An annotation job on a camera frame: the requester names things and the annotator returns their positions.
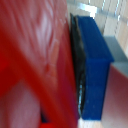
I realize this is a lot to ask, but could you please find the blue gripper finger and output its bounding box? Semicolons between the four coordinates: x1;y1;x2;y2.
69;14;115;122

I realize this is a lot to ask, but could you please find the red plastic cup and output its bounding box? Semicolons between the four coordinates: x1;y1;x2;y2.
0;0;82;128

